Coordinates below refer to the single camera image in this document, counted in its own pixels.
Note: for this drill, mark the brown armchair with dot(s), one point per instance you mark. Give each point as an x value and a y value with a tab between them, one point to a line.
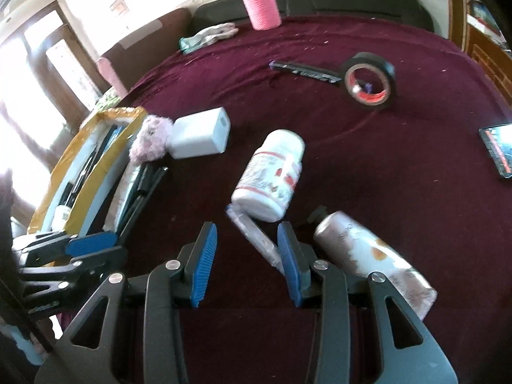
160	36

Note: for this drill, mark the pink fuzzy pom-pom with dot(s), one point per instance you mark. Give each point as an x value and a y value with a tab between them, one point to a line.
150	140

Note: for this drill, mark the black tape roll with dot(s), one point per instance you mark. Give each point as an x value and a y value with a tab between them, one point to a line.
386	68

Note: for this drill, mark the small wall plaque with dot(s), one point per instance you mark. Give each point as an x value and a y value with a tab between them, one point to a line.
119	7

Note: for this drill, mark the wooden cabinet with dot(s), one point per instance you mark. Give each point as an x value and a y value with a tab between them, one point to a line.
488	60

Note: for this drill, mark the white pill bottle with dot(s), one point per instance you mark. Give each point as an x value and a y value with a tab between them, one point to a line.
268	176

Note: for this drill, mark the clear plastic pen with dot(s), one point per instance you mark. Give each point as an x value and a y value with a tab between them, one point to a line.
260	240

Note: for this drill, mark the thick black marker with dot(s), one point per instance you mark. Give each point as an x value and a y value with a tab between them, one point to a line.
132	212

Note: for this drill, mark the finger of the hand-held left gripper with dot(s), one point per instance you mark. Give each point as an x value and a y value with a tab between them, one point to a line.
92	244
96	262

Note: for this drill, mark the white work glove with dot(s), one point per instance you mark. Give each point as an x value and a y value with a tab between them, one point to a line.
212	34

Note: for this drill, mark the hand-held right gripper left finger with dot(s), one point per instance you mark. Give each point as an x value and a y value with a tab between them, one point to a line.
204	268

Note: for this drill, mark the small white bottle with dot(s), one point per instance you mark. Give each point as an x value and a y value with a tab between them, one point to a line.
62	216

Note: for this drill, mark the green cloth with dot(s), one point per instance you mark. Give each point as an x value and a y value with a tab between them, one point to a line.
106	102

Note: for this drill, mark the white tray with yellow tape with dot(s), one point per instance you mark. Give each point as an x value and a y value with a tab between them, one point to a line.
96	176

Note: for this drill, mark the black sofa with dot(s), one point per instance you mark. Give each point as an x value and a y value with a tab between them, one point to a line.
320	4

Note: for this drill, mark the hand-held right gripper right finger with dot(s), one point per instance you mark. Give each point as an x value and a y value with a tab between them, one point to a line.
290	268

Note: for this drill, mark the pink cream tube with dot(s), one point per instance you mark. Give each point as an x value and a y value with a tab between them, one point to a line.
360	252

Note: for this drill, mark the white power adapter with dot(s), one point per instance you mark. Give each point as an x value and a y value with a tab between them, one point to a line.
200	134

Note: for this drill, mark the wooden glass door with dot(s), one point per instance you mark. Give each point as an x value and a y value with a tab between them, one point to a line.
76	48

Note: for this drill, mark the dark printed pen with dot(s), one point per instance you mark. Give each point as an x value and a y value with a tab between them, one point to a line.
304	71

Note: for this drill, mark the black printed box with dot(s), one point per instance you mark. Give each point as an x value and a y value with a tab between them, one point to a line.
498	150

